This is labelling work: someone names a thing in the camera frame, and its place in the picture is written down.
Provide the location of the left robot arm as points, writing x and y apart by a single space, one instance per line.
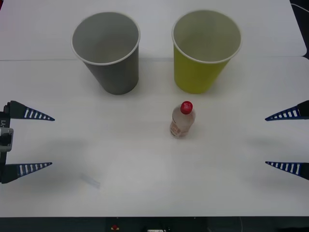
6 140

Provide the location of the clear bottle with red cap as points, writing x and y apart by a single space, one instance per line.
182 123

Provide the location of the grey plastic waste bin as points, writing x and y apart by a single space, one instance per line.
116 77

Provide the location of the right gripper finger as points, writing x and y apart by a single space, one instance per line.
303 170
301 111

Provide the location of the red button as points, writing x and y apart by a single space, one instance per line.
115 227

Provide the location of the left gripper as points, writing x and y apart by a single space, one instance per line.
5 119

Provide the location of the yellow-green plastic waste bin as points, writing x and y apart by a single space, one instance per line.
193 77

